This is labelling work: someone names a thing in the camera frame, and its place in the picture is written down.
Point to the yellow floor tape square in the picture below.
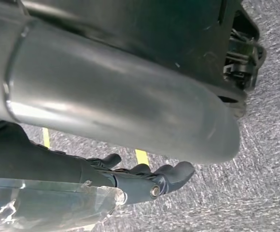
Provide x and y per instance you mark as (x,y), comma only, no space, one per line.
(142,157)

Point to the clear plastic film piece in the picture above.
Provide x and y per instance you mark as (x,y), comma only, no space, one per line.
(45,205)

